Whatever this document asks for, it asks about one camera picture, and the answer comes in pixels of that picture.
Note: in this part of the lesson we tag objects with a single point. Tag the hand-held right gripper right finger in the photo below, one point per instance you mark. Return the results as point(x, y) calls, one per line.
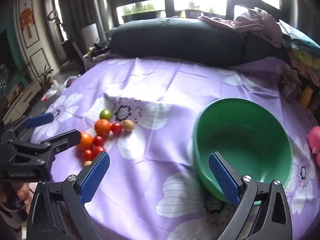
point(223, 180)

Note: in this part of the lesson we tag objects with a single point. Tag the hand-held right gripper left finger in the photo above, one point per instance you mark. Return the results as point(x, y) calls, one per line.
point(95, 177)

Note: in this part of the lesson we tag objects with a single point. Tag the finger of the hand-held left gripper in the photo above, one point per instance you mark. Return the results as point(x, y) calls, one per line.
point(65, 140)
point(40, 120)

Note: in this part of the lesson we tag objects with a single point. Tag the small tan longan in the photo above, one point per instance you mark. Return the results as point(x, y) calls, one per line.
point(87, 163)

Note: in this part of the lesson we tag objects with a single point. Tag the orange tomato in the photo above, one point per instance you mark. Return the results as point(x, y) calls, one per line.
point(86, 141)

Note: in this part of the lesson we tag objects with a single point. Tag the red cherry tomato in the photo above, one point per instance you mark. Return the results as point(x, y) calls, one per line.
point(88, 154)
point(98, 150)
point(116, 128)
point(98, 140)

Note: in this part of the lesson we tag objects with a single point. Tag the large red-orange tomato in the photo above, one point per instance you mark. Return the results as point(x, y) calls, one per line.
point(102, 127)

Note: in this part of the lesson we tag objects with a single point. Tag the green plastic bowl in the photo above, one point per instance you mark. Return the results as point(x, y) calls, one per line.
point(246, 145)

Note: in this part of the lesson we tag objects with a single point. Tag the person's left hand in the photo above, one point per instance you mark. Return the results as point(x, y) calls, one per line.
point(23, 192)

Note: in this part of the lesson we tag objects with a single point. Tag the white low cabinet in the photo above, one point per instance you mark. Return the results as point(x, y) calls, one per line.
point(20, 100)

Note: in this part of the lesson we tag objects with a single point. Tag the white plastic bag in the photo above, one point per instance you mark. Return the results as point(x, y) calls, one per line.
point(57, 88)

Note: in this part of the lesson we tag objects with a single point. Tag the potted green plant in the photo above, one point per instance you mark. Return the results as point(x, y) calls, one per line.
point(45, 76)

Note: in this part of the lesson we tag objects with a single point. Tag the brown longan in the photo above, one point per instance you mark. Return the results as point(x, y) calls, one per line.
point(128, 125)

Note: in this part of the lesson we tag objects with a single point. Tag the white panelled door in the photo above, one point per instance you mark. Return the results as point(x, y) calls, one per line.
point(32, 47)

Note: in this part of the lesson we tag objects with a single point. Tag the dark cloth pile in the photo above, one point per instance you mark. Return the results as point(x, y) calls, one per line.
point(100, 50)

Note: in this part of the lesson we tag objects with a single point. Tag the white air purifier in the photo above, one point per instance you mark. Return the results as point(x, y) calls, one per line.
point(89, 34)

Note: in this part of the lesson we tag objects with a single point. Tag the pink pig toy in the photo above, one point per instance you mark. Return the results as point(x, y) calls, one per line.
point(315, 140)

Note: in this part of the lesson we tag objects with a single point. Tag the purple floral bedsheet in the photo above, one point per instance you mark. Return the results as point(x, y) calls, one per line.
point(155, 92)

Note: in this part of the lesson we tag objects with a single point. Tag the red paper door decoration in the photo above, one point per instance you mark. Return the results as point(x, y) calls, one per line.
point(26, 17)

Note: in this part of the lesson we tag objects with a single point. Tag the yellow bottle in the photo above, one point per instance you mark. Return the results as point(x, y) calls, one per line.
point(306, 97)

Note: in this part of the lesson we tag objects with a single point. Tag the dark curtain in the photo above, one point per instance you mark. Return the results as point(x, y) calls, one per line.
point(77, 7)

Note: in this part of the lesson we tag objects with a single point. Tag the short dark sofa cushion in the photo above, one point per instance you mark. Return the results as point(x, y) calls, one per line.
point(265, 51)

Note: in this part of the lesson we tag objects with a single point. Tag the long dark sofa cushion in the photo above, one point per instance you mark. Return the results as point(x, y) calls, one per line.
point(175, 42)

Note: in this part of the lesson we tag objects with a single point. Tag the colourful folded blanket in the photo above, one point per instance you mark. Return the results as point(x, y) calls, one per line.
point(303, 52)

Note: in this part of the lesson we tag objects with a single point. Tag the pink clothes pile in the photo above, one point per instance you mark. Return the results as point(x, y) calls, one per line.
point(250, 21)

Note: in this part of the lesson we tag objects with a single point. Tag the round dark plant pot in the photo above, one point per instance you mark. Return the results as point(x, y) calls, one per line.
point(193, 13)

